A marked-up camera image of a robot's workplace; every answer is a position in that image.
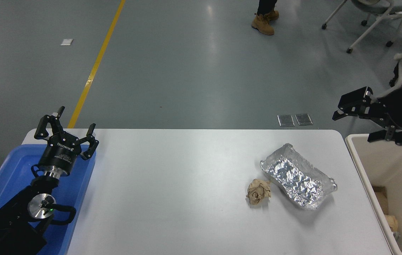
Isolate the rectangular foil tray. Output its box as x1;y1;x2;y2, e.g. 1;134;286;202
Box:
259;143;338;211

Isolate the crumpled tan paper ball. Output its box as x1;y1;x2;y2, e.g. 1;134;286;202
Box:
384;215;400;232
246;178;271;206

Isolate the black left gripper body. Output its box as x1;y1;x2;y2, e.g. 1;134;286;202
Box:
38;131;82;176

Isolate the large pale bin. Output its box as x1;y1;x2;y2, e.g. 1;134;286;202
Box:
345;133;402;255

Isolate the silver floor plate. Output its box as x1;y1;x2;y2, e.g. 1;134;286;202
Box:
277;114;295;126
295;113;313;126

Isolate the grey chair with white frame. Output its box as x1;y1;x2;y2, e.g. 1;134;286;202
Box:
321;0;402;54

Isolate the blue plastic tray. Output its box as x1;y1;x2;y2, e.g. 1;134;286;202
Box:
0;143;97;255

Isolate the brown cardboard piece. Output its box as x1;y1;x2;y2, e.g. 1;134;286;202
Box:
373;187;390;215

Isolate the person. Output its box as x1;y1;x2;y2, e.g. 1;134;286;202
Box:
251;0;280;36

